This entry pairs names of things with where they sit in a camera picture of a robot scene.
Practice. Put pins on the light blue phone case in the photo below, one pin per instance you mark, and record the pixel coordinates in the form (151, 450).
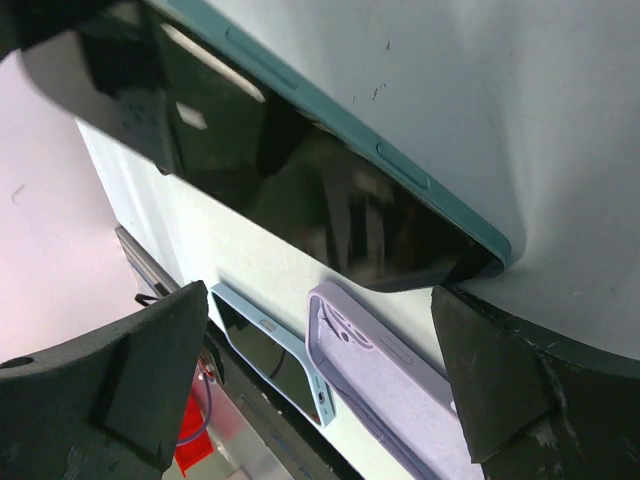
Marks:
(320, 389)

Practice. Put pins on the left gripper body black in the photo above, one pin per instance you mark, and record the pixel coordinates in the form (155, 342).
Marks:
(85, 80)

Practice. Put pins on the purple phone case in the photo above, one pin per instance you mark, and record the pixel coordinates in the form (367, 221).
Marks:
(405, 404)

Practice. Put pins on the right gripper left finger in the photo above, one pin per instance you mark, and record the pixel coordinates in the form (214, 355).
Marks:
(108, 404)

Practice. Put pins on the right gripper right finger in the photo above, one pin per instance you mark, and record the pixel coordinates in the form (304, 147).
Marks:
(535, 404)

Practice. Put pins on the green-edged black phone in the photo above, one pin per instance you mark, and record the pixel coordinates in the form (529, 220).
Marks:
(201, 100)

